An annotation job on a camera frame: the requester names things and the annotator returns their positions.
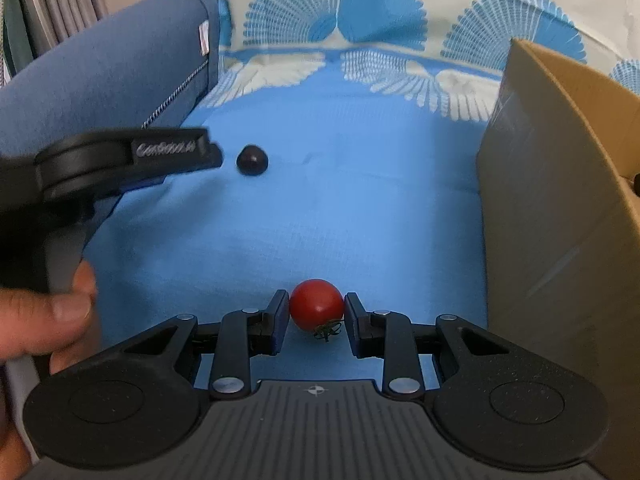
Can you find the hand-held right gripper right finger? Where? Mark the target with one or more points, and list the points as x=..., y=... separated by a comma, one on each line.
x=354, y=325

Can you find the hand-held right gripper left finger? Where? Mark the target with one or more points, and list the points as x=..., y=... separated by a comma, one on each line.
x=280, y=322

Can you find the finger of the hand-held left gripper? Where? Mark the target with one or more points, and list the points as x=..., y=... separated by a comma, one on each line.
x=175, y=157

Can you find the red cherry tomato with calyx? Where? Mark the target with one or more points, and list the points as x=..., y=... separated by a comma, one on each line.
x=315, y=302

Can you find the dark purple plum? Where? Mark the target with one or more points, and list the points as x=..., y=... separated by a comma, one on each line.
x=251, y=160

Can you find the brown cardboard box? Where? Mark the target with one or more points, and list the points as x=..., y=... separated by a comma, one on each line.
x=550, y=210

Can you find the person's left hand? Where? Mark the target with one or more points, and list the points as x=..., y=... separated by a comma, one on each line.
x=40, y=325

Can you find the blue fan-print sheet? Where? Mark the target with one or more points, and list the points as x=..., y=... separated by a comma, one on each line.
x=350, y=210

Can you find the white sofa label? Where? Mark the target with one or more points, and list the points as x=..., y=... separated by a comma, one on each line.
x=204, y=39

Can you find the blue fabric sofa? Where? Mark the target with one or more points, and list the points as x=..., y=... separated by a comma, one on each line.
x=100, y=60

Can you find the dark green cloth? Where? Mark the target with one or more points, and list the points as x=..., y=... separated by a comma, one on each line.
x=15, y=30

